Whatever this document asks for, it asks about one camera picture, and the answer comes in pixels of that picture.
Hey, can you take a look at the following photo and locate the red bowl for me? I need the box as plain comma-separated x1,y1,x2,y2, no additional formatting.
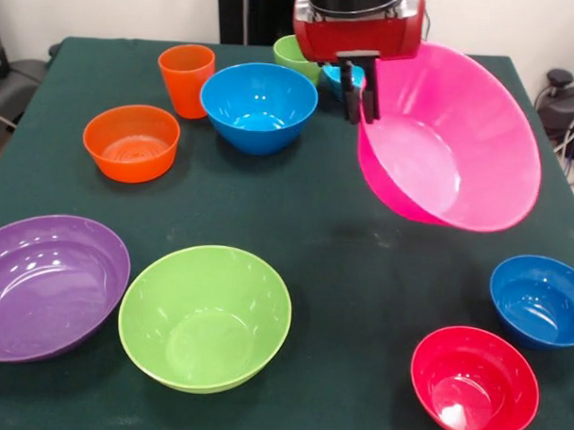
408,323,543,430

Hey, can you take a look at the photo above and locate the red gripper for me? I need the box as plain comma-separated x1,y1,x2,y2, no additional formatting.
289,0,428,129

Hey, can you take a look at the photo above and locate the small ribbed cyan bowl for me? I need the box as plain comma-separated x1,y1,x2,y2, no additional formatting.
320,62,368,104

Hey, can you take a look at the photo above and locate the dark green tablecloth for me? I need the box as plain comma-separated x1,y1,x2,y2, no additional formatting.
0,33,574,430

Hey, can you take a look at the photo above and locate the orange cup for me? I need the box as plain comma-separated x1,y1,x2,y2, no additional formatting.
156,42,218,121

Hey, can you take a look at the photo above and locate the small dark blue bowl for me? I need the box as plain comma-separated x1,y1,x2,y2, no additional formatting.
487,254,574,352

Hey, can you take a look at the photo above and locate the orange bowl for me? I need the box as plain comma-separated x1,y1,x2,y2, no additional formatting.
81,102,182,186

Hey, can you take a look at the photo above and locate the large pink bowl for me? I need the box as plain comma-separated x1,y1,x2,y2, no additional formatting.
353,40,548,235

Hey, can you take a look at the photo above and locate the large light blue bowl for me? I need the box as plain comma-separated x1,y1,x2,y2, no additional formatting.
198,60,320,157

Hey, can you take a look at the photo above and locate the purple bowl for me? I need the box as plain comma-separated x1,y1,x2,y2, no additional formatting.
0,212,134,367

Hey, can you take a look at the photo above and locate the green bowl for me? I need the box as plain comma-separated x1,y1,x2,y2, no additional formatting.
115,241,295,398

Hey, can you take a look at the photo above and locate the black floor stand base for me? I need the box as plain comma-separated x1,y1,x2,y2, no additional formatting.
0,13,53,127
533,67,574,141

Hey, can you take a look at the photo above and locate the green cup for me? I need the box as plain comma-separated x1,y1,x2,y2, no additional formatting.
271,33,323,88

